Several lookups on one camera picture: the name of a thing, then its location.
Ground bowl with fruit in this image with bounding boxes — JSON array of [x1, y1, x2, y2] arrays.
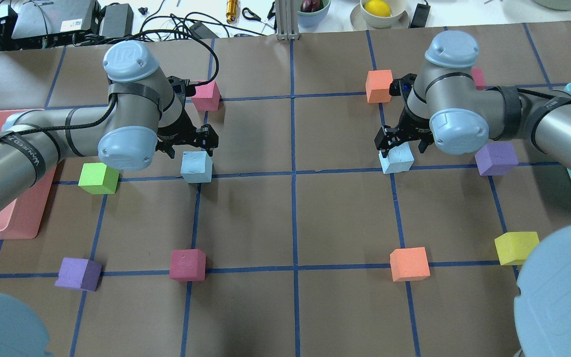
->
[[296, 0, 331, 27]]

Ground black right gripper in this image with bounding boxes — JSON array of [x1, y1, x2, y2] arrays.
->
[[374, 74, 434, 157]]

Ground purple foam block right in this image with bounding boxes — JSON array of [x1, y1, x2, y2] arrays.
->
[[474, 142, 519, 176]]

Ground black power adapter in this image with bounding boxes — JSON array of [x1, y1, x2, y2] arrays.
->
[[99, 3, 133, 38]]

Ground black computer box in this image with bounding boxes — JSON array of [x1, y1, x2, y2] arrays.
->
[[11, 0, 101, 41]]

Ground pink foam block near left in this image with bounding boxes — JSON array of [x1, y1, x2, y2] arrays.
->
[[169, 249, 208, 282]]

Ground orange foam block far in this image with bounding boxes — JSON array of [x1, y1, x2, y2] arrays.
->
[[365, 69, 394, 104]]

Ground purple foam block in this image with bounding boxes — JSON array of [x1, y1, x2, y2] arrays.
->
[[474, 142, 519, 176], [55, 257, 102, 292]]

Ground yellow foam block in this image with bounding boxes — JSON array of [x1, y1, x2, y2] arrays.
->
[[494, 232, 540, 266]]

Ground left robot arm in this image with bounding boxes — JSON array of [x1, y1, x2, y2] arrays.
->
[[0, 40, 220, 211]]

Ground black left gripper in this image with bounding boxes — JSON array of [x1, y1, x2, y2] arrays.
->
[[156, 75, 219, 160]]

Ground purple foam block left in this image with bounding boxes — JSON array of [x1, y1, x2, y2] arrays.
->
[[55, 257, 102, 292]]

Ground light blue foam block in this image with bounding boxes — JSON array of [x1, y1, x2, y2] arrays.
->
[[180, 151, 213, 184], [378, 142, 414, 175]]

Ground bowl with lemon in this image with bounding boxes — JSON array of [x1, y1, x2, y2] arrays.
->
[[350, 0, 409, 30]]

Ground aluminium frame post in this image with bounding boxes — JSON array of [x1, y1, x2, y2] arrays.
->
[[275, 0, 300, 41]]

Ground brass cylinder tool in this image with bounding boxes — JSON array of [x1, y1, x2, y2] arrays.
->
[[225, 0, 238, 23]]

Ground orange foam block near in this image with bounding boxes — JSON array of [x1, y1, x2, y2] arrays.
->
[[390, 247, 431, 282]]

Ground pink plastic tray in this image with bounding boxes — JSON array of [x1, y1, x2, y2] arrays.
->
[[0, 110, 56, 239]]

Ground pink foam block far right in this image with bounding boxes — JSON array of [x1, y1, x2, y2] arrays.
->
[[471, 67, 487, 91]]

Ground black handled scissors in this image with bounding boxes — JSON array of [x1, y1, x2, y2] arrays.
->
[[241, 1, 276, 28]]

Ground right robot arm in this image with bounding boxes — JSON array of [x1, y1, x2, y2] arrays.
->
[[374, 30, 571, 357]]

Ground pink foam block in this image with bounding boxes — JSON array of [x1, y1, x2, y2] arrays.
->
[[471, 67, 487, 91], [191, 81, 221, 112], [169, 249, 208, 282]]

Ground green foam block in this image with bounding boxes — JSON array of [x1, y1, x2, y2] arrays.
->
[[78, 163, 120, 195]]

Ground orange foam block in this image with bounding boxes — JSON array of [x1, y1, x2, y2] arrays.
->
[[390, 247, 431, 282], [365, 69, 394, 104]]

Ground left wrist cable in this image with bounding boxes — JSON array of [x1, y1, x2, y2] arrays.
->
[[0, 30, 220, 164]]

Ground pink foam block far left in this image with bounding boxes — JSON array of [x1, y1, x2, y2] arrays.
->
[[191, 81, 221, 112]]

